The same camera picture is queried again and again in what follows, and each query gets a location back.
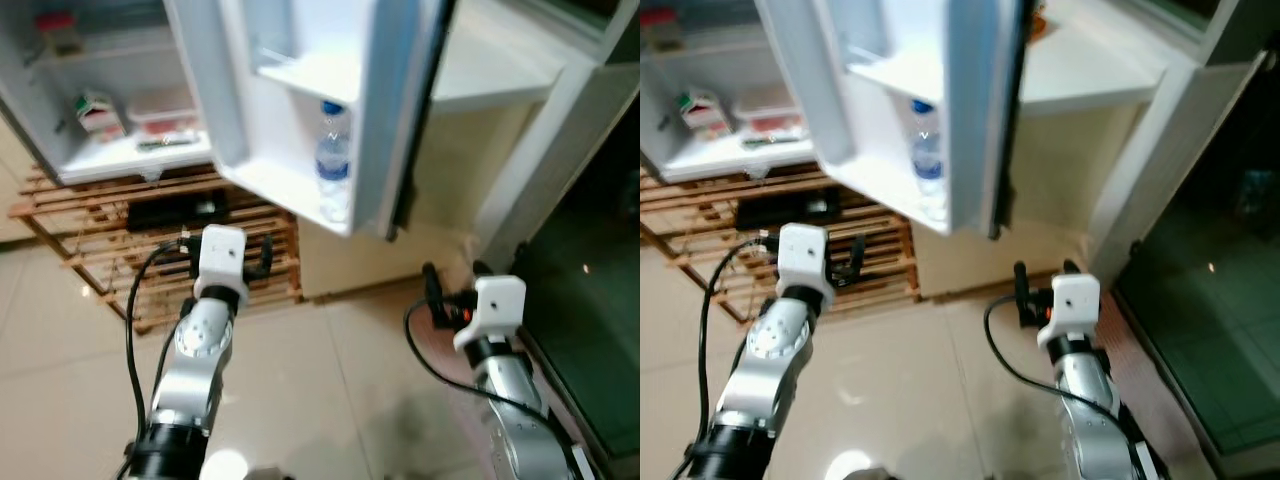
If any clear plastic food container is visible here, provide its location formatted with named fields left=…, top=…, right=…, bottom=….
left=127, top=86, right=201, bottom=137
left=730, top=88, right=806, bottom=136

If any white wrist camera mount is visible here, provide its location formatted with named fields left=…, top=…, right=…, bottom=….
left=194, top=225, right=249, bottom=301
left=777, top=223, right=833, bottom=306
left=453, top=276, right=527, bottom=353
left=1036, top=275, right=1101, bottom=351

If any white green red carton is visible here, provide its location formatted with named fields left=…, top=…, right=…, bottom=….
left=675, top=90, right=729, bottom=141
left=74, top=90, right=127, bottom=142

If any clear blue capped water bottle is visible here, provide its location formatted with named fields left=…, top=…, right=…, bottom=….
left=314, top=98, right=354, bottom=225
left=908, top=98, right=946, bottom=223

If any white cream block cabinet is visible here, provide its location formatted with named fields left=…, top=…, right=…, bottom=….
left=912, top=0, right=1201, bottom=301
left=298, top=0, right=606, bottom=301

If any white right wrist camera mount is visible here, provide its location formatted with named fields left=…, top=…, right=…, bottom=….
left=453, top=276, right=527, bottom=353
left=1036, top=275, right=1101, bottom=351

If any flat black box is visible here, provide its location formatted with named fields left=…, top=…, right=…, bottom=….
left=735, top=190, right=841, bottom=231
left=127, top=189, right=231, bottom=233

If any red lidded jar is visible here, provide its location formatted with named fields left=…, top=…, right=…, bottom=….
left=36, top=11, right=87, bottom=58
left=640, top=8, right=686, bottom=53

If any white lined fridge door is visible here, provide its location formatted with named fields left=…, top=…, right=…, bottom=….
left=752, top=0, right=1036, bottom=241
left=165, top=0, right=453, bottom=241

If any dark glass door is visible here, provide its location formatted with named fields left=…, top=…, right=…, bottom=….
left=512, top=100, right=641, bottom=463
left=1115, top=70, right=1280, bottom=461

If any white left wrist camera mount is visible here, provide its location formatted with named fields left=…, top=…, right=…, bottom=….
left=777, top=223, right=833, bottom=306
left=194, top=225, right=249, bottom=301

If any small dark grey fridge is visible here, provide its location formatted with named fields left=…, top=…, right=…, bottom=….
left=0, top=0, right=229, bottom=188
left=640, top=0, right=816, bottom=186

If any wooden slatted rack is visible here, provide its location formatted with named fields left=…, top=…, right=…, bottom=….
left=8, top=163, right=304, bottom=334
left=640, top=165, right=921, bottom=326

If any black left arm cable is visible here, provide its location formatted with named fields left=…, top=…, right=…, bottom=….
left=122, top=235, right=196, bottom=451
left=697, top=235, right=781, bottom=461

